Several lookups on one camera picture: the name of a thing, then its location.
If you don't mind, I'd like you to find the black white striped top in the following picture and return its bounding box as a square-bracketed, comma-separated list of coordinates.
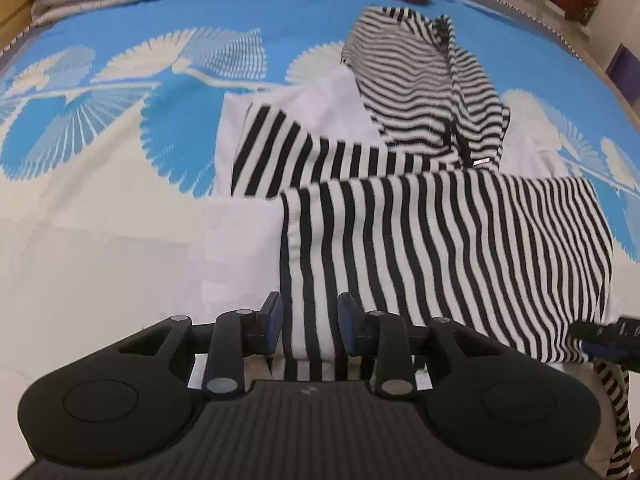
[231, 6, 635, 477]

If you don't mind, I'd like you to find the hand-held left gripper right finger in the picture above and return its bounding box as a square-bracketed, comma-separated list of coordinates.
[337, 292, 501, 399]

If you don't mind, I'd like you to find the blue white printed bedsheet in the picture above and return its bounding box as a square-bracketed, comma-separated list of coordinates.
[0, 0, 640, 480]

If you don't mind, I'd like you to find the wooden bed frame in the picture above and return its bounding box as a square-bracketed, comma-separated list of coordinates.
[0, 0, 37, 57]

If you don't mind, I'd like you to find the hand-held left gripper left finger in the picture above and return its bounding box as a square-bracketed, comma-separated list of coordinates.
[119, 291, 284, 399]

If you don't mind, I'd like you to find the white shirt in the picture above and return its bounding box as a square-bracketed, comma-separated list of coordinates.
[200, 67, 571, 361]

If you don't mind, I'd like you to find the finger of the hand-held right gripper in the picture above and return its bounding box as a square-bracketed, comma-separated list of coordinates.
[570, 316, 640, 373]

